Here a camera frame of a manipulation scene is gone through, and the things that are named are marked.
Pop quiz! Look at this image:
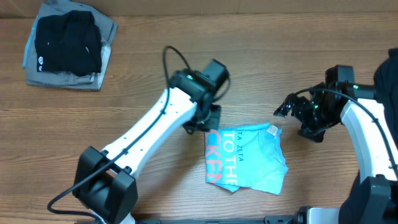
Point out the light blue printed t-shirt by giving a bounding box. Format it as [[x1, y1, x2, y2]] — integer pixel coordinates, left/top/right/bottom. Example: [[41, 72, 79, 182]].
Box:
[[205, 123, 289, 195]]

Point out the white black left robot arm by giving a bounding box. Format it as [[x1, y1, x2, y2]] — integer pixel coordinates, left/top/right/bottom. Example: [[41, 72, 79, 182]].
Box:
[[72, 59, 229, 223]]

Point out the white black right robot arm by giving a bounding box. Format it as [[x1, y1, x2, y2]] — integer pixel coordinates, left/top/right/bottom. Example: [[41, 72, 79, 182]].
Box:
[[274, 65, 397, 223]]

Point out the black garment at right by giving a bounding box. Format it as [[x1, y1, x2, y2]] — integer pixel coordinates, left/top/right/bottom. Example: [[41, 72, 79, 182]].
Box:
[[374, 48, 397, 146]]

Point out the grey folded garment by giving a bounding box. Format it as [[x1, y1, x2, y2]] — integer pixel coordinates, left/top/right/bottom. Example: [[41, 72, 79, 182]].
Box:
[[22, 0, 118, 91]]

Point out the black folded garment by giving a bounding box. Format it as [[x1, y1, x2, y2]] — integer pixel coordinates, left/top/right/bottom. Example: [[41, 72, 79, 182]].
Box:
[[34, 10, 102, 77]]

